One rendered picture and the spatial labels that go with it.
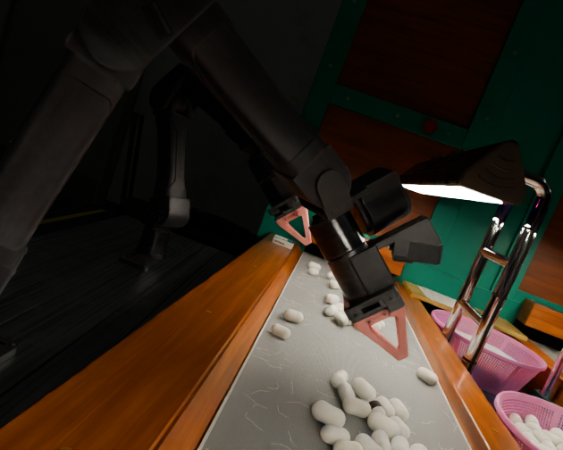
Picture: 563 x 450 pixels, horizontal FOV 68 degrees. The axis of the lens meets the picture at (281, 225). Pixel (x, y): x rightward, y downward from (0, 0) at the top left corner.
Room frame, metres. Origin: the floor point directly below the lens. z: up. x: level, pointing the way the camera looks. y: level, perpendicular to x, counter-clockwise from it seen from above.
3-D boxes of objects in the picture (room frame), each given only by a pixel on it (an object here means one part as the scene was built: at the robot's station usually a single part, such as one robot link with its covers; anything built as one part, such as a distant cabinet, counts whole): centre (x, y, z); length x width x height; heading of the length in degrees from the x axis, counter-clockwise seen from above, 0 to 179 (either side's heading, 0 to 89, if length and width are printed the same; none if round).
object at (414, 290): (1.20, -0.58, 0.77); 0.33 x 0.15 x 0.01; 85
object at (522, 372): (0.98, -0.55, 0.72); 0.27 x 0.27 x 0.10
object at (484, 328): (0.83, -0.34, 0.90); 0.20 x 0.19 x 0.45; 175
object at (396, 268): (1.28, -0.24, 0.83); 0.30 x 0.06 x 0.07; 85
